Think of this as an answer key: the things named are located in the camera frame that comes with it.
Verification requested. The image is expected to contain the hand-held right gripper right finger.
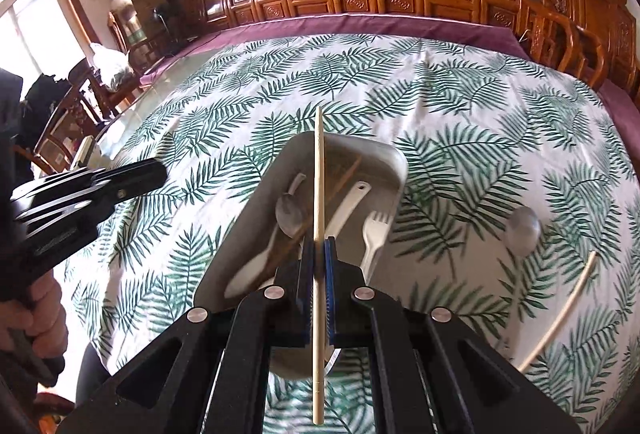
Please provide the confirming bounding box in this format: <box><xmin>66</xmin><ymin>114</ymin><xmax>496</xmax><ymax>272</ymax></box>
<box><xmin>322</xmin><ymin>237</ymin><xmax>583</xmax><ymax>434</ymax></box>

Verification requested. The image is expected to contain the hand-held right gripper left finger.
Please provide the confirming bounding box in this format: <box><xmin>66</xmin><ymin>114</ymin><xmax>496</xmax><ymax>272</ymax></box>
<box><xmin>59</xmin><ymin>237</ymin><xmax>314</xmax><ymax>434</ymax></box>

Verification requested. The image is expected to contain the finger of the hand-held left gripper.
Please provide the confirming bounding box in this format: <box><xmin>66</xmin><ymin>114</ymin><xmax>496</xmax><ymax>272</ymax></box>
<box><xmin>100</xmin><ymin>159</ymin><xmax>169</xmax><ymax>207</ymax></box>

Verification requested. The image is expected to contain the metal spoon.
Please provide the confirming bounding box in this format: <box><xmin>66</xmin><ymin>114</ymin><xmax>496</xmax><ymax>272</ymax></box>
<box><xmin>275</xmin><ymin>193</ymin><xmax>307</xmax><ymax>240</ymax></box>
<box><xmin>502</xmin><ymin>207</ymin><xmax>542</xmax><ymax>257</ymax></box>

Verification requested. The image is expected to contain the white ladle spoon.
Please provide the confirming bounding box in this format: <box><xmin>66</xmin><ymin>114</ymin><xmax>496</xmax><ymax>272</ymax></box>
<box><xmin>324</xmin><ymin>182</ymin><xmax>372</xmax><ymax>237</ymax></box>

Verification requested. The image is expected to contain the metal tray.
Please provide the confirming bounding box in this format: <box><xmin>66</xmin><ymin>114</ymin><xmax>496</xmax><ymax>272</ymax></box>
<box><xmin>194</xmin><ymin>133</ymin><xmax>410</xmax><ymax>380</ymax></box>

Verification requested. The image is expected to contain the brown chopstick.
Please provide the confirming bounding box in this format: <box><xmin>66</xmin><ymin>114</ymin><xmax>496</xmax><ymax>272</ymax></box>
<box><xmin>265</xmin><ymin>159</ymin><xmax>358</xmax><ymax>287</ymax></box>
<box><xmin>257</xmin><ymin>153</ymin><xmax>365</xmax><ymax>290</ymax></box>

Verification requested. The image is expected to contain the light wooden chopstick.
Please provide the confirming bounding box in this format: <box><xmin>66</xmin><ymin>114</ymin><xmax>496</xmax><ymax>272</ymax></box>
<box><xmin>311</xmin><ymin>107</ymin><xmax>327</xmax><ymax>426</ymax></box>
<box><xmin>517</xmin><ymin>251</ymin><xmax>598</xmax><ymax>372</ymax></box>

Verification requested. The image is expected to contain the person's left hand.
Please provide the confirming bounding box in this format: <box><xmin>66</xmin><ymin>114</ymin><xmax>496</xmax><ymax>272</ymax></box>
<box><xmin>0</xmin><ymin>271</ymin><xmax>69</xmax><ymax>365</ymax></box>

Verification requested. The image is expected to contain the cream plastic spoon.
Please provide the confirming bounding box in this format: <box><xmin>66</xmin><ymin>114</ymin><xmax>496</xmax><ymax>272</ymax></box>
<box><xmin>224</xmin><ymin>173</ymin><xmax>307</xmax><ymax>300</ymax></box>

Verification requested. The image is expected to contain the cream plastic fork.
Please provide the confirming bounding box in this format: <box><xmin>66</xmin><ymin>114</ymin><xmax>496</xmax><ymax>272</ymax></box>
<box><xmin>356</xmin><ymin>210</ymin><xmax>394</xmax><ymax>286</ymax></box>

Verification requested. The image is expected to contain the clear plastic bag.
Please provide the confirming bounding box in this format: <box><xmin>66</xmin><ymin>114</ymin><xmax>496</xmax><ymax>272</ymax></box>
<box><xmin>89</xmin><ymin>43</ymin><xmax>136</xmax><ymax>94</ymax></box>

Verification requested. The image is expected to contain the black bag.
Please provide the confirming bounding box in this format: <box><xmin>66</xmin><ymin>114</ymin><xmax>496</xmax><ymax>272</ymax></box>
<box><xmin>22</xmin><ymin>74</ymin><xmax>74</xmax><ymax>137</ymax></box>

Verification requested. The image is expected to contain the person's black clothing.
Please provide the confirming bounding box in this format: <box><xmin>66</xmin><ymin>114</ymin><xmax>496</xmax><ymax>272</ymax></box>
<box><xmin>74</xmin><ymin>343</ymin><xmax>120</xmax><ymax>415</ymax></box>

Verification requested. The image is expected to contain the reddish wooden chair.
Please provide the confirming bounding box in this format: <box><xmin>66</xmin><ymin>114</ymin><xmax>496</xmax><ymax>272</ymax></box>
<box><xmin>34</xmin><ymin>392</ymin><xmax>74</xmax><ymax>421</ymax></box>

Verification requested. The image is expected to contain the window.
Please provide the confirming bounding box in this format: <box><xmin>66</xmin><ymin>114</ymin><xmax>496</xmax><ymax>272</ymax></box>
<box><xmin>0</xmin><ymin>0</ymin><xmax>101</xmax><ymax>82</ymax></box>

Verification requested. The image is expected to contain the leaf print tablecloth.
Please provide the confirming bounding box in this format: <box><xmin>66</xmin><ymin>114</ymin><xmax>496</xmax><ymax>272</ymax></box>
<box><xmin>65</xmin><ymin>34</ymin><xmax>640</xmax><ymax>434</ymax></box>

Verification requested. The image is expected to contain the purple cloth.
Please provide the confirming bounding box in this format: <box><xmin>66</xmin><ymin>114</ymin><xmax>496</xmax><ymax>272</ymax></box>
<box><xmin>140</xmin><ymin>12</ymin><xmax>532</xmax><ymax>88</ymax></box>

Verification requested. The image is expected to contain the carved wooden armchair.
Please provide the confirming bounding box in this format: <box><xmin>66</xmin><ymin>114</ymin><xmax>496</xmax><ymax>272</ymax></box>
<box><xmin>520</xmin><ymin>0</ymin><xmax>640</xmax><ymax>108</ymax></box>

